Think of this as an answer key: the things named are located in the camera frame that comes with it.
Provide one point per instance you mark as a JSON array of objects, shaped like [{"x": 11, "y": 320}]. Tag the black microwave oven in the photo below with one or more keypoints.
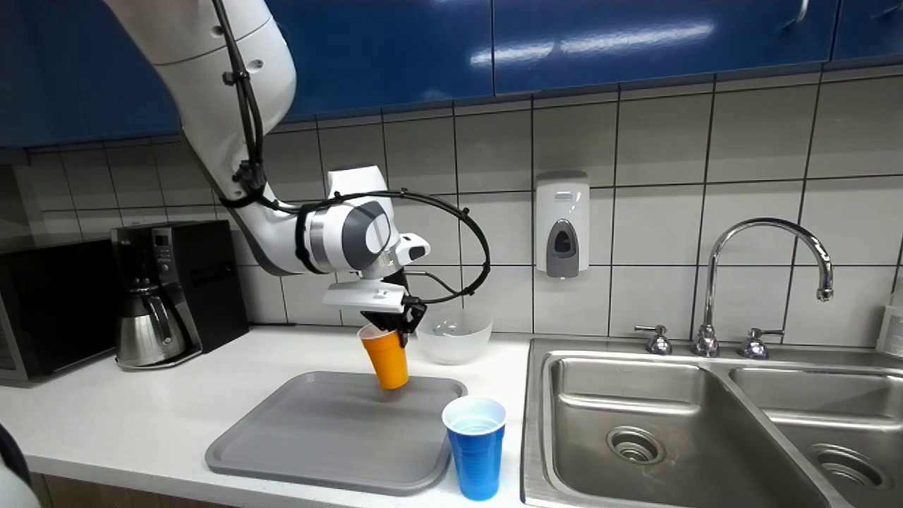
[{"x": 52, "y": 311}]

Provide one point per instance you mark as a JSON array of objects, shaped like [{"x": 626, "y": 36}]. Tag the black steel coffee maker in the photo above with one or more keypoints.
[{"x": 202, "y": 282}]

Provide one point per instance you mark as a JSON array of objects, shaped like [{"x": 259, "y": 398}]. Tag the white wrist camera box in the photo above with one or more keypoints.
[{"x": 361, "y": 300}]

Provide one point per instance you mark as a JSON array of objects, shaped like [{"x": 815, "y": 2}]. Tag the gray plastic tray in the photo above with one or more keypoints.
[{"x": 319, "y": 433}]

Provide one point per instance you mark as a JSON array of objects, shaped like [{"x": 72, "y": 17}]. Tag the white wall soap dispenser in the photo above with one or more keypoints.
[{"x": 561, "y": 227}]

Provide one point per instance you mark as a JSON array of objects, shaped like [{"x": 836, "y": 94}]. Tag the stainless steel coffee carafe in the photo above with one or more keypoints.
[{"x": 145, "y": 327}]

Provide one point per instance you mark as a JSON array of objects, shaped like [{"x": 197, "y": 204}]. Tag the blue glossy wall cabinets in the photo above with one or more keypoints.
[{"x": 566, "y": 43}]

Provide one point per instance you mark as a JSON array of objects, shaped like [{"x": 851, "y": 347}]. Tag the blue plastic cup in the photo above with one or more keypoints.
[{"x": 475, "y": 455}]

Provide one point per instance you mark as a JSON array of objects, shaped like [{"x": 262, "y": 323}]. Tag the chrome gooseneck faucet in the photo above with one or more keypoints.
[{"x": 763, "y": 223}]

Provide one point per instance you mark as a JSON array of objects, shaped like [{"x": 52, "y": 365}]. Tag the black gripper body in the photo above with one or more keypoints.
[{"x": 409, "y": 306}]

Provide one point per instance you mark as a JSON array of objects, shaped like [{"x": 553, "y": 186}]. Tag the stainless steel double sink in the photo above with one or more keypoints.
[{"x": 678, "y": 423}]

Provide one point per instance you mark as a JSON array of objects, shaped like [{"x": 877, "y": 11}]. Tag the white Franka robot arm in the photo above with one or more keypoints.
[{"x": 220, "y": 86}]

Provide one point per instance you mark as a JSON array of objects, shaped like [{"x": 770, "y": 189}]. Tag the wooden base cabinet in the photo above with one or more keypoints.
[{"x": 122, "y": 493}]

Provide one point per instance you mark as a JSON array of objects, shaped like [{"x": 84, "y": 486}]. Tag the orange plastic cup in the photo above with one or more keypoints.
[{"x": 386, "y": 361}]

